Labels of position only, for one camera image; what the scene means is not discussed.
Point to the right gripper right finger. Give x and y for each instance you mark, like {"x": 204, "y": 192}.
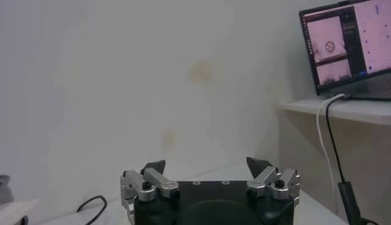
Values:
{"x": 268, "y": 180}

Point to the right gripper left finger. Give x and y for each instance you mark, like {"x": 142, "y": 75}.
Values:
{"x": 152, "y": 180}

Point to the perforated steel steamer basket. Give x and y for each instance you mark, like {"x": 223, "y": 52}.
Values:
{"x": 4, "y": 188}

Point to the white side desk with label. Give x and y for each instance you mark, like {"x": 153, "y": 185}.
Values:
{"x": 360, "y": 113}

